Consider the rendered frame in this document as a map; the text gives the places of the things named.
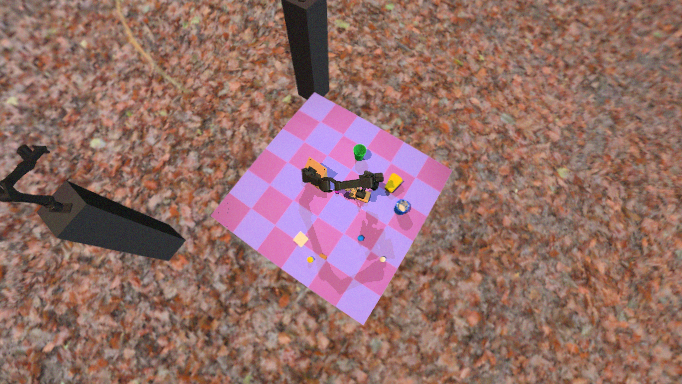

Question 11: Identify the blue mug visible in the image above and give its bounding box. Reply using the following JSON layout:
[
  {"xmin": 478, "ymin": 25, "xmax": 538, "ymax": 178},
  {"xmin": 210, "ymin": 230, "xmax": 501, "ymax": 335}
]
[{"xmin": 394, "ymin": 199, "xmax": 409, "ymax": 215}]

